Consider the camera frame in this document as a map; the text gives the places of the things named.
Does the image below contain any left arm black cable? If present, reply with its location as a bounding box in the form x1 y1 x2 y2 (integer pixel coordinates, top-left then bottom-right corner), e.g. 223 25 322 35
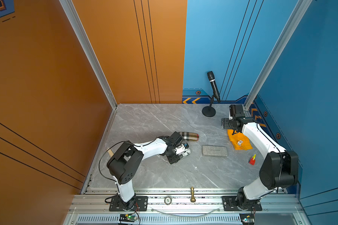
98 140 158 184

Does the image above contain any grey rectangular eyeglass case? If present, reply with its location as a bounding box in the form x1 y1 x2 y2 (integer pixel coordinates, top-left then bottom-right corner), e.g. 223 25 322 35
202 145 228 157

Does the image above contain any orange fluffy cloth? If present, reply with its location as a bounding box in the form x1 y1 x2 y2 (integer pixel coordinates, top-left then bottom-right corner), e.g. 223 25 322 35
227 129 253 151

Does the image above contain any black microphone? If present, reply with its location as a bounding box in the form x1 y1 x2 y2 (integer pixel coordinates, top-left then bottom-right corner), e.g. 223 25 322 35
207 71 221 103

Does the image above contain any red yellow small toy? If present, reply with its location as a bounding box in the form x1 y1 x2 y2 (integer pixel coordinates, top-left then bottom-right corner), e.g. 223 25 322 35
249 154 256 166

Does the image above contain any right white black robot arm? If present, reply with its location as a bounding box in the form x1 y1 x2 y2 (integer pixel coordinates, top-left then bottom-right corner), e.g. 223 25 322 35
222 104 299 211

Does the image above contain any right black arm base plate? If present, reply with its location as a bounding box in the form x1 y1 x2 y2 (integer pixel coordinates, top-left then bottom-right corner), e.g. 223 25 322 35
222 196 263 212

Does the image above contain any wooden stick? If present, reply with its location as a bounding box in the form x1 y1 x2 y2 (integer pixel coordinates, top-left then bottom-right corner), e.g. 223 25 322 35
107 149 114 158

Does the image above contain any plaid eyeglass case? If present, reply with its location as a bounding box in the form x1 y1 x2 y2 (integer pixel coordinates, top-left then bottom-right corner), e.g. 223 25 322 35
179 132 199 141

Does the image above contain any left green circuit board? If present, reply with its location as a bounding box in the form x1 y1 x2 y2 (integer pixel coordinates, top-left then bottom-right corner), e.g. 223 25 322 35
118 214 139 224

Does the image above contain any brass chess piece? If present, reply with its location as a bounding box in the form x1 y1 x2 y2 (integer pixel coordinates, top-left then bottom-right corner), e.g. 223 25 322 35
190 187 196 203

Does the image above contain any green circuit board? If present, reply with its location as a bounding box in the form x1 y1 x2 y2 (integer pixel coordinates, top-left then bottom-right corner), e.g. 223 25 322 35
118 214 139 224
239 214 255 225

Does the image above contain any newspaper print eyeglass case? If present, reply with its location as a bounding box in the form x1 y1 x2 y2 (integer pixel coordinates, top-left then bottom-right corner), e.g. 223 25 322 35
181 149 191 157

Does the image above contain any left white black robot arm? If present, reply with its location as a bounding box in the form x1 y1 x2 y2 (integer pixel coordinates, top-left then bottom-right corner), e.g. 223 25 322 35
107 132 191 210

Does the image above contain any right green circuit board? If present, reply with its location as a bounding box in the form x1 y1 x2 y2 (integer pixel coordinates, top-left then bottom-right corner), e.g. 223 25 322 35
239 214 255 225

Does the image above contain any aluminium front rail frame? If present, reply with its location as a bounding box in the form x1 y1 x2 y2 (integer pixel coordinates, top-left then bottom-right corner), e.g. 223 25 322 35
64 188 310 225

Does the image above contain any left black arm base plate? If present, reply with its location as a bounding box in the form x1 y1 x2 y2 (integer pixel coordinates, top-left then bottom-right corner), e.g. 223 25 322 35
105 195 148 212

